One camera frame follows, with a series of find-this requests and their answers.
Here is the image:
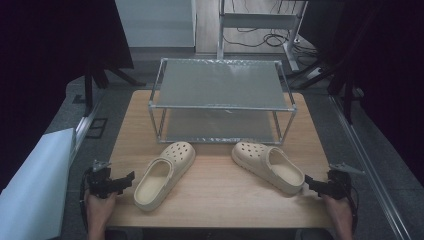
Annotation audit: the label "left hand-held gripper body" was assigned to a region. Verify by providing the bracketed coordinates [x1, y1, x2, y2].
[87, 159, 116, 200]

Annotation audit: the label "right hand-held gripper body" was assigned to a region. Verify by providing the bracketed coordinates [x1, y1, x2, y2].
[324, 162, 366, 201]

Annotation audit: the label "beige foam clog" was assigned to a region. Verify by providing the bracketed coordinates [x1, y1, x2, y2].
[231, 141, 306, 197]
[133, 141, 197, 213]

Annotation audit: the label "grey metal shoe rack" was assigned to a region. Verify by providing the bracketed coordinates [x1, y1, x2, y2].
[147, 57, 298, 146]

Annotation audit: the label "white board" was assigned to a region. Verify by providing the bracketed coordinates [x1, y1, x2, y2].
[0, 127, 78, 240]

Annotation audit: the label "black stand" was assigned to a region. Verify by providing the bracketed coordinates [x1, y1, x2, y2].
[286, 56, 364, 125]
[83, 64, 146, 118]

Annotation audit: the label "dark curtain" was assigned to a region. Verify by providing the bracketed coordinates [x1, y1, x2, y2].
[0, 0, 134, 194]
[299, 0, 424, 188]

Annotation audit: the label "white cabinet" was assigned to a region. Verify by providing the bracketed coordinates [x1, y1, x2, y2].
[114, 0, 198, 49]

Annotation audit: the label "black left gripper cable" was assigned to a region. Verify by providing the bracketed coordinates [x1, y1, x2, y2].
[79, 168, 93, 234]

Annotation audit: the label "aluminium floor rail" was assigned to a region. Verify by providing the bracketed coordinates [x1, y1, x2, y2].
[328, 94, 413, 240]
[68, 99, 103, 164]

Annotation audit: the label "black floor cables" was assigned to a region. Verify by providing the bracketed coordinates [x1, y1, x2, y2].
[222, 0, 321, 64]

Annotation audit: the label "white metal desk frame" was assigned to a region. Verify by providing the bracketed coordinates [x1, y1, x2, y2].
[216, 0, 309, 73]

